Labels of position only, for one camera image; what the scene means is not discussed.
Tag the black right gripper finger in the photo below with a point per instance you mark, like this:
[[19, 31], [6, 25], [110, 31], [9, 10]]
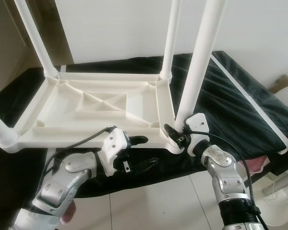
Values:
[[173, 132], [188, 127]]

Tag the pink soft item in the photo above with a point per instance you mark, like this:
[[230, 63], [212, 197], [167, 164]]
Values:
[[258, 163], [69, 216]]

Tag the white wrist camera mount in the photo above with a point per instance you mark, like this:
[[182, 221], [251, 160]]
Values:
[[113, 148], [199, 127]]

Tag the white plastic table top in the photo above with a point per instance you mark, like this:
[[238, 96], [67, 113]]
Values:
[[96, 93]]

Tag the black table cloth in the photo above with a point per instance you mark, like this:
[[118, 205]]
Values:
[[240, 120]]

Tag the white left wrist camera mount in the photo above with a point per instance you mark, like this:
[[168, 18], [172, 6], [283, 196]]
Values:
[[113, 148]]

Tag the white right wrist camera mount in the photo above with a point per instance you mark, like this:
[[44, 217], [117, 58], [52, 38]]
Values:
[[199, 127]]

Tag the small brown object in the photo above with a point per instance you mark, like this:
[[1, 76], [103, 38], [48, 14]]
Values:
[[281, 84]]

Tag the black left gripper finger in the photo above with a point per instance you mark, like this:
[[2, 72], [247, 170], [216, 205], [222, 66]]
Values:
[[146, 164], [139, 140]]

